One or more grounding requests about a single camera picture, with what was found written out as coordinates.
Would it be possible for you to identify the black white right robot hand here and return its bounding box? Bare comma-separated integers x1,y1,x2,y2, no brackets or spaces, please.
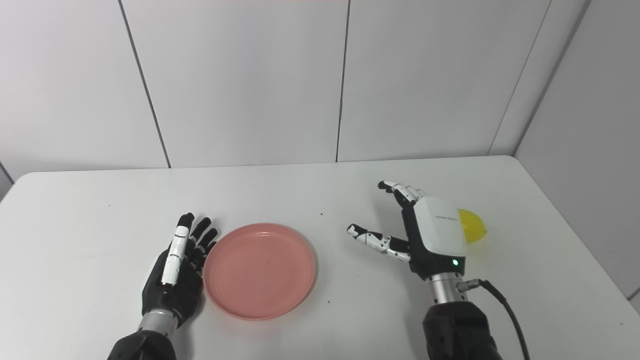
347,180,467,281

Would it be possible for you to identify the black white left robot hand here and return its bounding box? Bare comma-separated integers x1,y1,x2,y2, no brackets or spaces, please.
141,213,219,326

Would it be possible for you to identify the yellow lemon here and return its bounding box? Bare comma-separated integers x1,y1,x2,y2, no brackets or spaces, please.
458,209,487,244

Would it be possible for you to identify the pink round plate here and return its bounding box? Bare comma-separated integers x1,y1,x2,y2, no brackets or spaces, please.
203,223,317,321

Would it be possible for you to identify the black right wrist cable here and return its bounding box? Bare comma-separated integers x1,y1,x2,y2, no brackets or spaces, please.
457,279,531,360

